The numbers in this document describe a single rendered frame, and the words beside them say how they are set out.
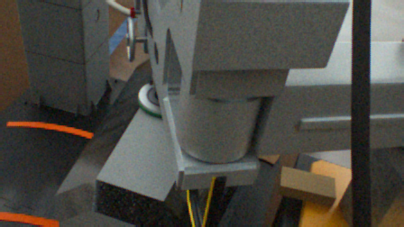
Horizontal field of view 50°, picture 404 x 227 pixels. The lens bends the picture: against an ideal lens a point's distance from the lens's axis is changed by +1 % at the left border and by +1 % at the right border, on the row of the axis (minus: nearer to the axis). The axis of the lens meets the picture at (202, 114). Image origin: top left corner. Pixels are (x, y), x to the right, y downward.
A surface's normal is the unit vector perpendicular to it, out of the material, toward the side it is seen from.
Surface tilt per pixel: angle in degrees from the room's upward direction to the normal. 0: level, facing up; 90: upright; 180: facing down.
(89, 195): 54
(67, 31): 90
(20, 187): 0
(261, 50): 90
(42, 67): 90
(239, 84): 90
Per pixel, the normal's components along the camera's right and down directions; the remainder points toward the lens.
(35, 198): 0.12, -0.76
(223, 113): -0.03, 0.65
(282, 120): 0.21, 0.65
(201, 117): -0.47, 0.52
